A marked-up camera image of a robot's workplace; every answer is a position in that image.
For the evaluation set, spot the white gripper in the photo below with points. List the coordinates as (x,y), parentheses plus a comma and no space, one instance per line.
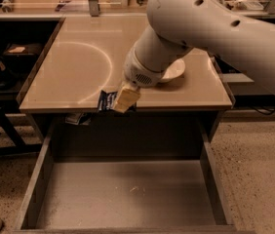
(137,71)

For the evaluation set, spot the beige top counter cabinet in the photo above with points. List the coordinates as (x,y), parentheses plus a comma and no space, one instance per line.
(87,57)

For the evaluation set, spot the dark box with label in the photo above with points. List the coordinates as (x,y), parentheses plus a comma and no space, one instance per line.
(29,51)

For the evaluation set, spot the crumpled wrapper under counter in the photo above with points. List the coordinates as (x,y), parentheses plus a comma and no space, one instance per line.
(78,118)

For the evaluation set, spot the white paper bowl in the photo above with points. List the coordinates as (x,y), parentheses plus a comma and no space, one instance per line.
(175,70)

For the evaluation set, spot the dark blue rxbar wrapper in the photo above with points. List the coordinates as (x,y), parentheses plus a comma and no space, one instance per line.
(106,102)

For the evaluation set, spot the open grey drawer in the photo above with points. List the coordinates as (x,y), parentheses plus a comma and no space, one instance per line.
(117,176)

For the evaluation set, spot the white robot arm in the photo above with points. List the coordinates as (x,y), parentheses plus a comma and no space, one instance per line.
(175,27)

